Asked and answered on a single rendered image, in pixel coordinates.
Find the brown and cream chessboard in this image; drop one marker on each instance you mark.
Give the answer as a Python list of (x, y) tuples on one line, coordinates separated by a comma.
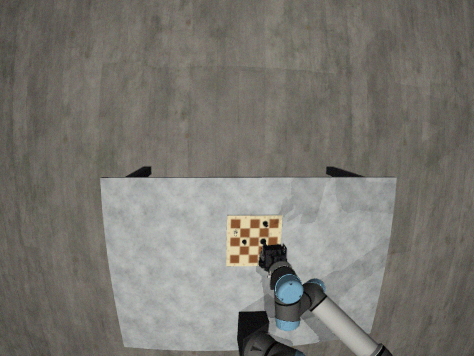
[(250, 228)]

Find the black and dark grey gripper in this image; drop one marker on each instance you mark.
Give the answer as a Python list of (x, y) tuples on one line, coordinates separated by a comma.
[(266, 260)]

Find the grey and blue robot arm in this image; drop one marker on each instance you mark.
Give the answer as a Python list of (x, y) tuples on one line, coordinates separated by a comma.
[(288, 287)]

